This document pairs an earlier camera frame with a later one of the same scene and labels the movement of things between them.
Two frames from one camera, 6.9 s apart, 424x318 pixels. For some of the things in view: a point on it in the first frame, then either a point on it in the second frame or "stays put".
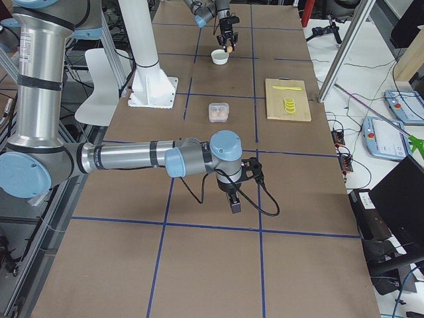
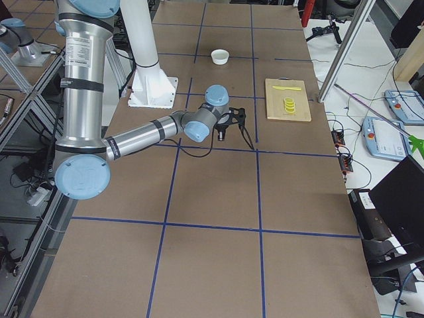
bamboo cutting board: x=275 y=100 stays put
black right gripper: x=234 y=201 to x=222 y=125
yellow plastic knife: x=294 y=89 stays put
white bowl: x=219 y=57 stays put
